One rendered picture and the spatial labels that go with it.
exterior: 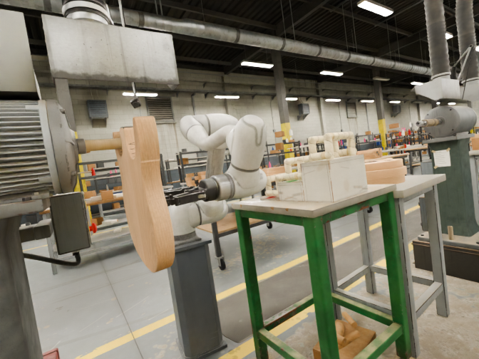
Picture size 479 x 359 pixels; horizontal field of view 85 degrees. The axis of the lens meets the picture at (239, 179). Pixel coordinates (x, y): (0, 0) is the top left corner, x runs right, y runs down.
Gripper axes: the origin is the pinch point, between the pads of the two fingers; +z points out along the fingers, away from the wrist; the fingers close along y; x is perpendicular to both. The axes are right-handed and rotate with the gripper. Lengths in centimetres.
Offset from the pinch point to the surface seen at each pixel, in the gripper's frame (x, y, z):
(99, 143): 17.8, 9.4, 10.1
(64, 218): -5.9, 26.9, 22.4
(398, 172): -11, -6, -134
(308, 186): -7, -1, -66
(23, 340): -24.9, -4.3, 33.4
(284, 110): 95, 715, -744
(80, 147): 17.0, 8.7, 14.9
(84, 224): -9.5, 26.4, 17.1
